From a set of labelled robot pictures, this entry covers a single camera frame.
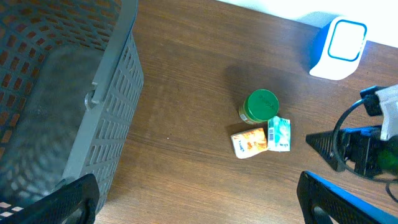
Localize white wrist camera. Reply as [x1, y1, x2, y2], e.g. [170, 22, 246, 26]
[376, 85, 398, 141]

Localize teal small tissue pack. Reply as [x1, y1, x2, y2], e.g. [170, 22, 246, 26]
[267, 116, 291, 152]

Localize orange small packet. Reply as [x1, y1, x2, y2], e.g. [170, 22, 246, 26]
[231, 128, 268, 159]

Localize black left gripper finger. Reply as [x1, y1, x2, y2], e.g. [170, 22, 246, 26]
[297, 170, 397, 223]
[305, 131, 346, 172]
[1, 174, 100, 224]

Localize grey plastic mesh basket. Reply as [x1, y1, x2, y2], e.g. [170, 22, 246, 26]
[1, 0, 144, 218]

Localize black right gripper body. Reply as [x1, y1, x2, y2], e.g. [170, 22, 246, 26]
[340, 126, 397, 178]

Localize green lid jar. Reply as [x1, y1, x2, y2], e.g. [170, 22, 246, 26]
[238, 89, 279, 124]

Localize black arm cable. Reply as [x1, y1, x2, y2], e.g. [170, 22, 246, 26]
[331, 85, 398, 203]

